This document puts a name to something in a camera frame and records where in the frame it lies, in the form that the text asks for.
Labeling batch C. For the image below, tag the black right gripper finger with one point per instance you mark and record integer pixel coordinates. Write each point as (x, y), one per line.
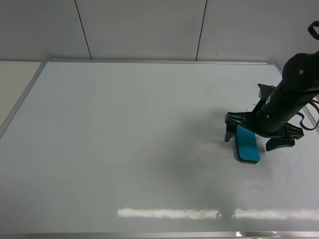
(231, 131)
(276, 143)

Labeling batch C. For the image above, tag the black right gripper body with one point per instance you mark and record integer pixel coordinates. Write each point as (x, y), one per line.
(260, 122)

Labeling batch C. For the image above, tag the blue whiteboard eraser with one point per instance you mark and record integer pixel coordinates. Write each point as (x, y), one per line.
(246, 144)

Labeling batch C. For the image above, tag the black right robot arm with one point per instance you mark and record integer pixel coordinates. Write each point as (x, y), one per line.
(277, 105)

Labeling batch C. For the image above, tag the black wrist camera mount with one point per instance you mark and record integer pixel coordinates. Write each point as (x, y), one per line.
(265, 91)

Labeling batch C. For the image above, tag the white whiteboard with aluminium frame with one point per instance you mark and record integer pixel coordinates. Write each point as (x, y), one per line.
(136, 150)

